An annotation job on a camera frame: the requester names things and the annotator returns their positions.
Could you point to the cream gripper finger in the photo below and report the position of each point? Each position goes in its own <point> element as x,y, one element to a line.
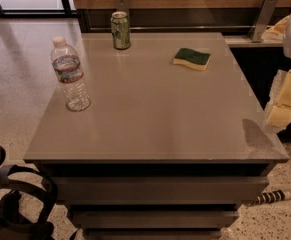
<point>275,32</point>
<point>278,109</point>

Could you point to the green and yellow sponge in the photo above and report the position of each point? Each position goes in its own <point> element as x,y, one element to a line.
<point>191,59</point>

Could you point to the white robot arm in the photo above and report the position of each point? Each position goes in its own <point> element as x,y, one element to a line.
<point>287,53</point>

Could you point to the clear plastic water bottle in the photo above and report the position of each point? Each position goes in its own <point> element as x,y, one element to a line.
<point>67,67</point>

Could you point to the grey drawer cabinet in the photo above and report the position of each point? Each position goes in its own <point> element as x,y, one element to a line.
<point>164,152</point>

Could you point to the green soda can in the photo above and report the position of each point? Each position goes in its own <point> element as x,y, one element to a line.
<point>120,30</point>

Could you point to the black backpack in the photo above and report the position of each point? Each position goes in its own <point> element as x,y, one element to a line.
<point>13,225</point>

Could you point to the right metal wall bracket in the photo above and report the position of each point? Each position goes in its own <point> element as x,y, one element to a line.
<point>264,16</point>

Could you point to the metal wall bracket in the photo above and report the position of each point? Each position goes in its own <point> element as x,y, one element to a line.
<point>122,6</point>
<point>264,16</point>

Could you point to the left metal wall bracket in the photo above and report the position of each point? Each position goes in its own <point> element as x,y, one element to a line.
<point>122,6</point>

